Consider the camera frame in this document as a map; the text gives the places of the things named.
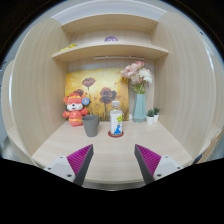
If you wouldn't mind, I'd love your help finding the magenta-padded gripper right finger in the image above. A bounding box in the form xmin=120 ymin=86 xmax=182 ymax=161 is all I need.
xmin=134 ymin=143 xmax=184 ymax=185

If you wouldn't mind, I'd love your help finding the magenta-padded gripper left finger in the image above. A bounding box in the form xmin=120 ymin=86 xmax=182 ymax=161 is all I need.
xmin=44 ymin=143 xmax=95 ymax=187

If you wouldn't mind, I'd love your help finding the clear plastic water bottle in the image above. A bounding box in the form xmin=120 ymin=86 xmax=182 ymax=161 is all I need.
xmin=109 ymin=100 xmax=124 ymax=136

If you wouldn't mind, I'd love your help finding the grey ceramic mug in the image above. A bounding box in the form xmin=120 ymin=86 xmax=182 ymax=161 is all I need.
xmin=81 ymin=114 xmax=101 ymax=138

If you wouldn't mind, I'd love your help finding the small succulent in white pot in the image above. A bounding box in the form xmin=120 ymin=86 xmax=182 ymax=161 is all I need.
xmin=146 ymin=108 xmax=156 ymax=125
xmin=152 ymin=106 xmax=161 ymax=123

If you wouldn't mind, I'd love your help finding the flat round red coaster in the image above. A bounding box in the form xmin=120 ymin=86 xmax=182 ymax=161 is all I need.
xmin=107 ymin=129 xmax=125 ymax=139

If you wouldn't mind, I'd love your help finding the red plush toy figure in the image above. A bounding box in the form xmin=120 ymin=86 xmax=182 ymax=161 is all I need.
xmin=62 ymin=92 xmax=91 ymax=128

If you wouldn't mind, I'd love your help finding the teal faceted vase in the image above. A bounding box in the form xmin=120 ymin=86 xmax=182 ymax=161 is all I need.
xmin=132 ymin=93 xmax=148 ymax=124

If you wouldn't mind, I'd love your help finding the pink and white flower bouquet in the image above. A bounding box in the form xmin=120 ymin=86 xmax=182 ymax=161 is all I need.
xmin=120 ymin=60 xmax=154 ymax=95

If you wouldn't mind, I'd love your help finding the yellow poppy flower painting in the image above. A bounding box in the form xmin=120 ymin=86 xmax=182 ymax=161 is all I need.
xmin=64 ymin=68 xmax=130 ymax=122

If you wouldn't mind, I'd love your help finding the light wooden shelf unit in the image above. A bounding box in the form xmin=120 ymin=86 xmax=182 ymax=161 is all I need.
xmin=51 ymin=12 xmax=170 ymax=64

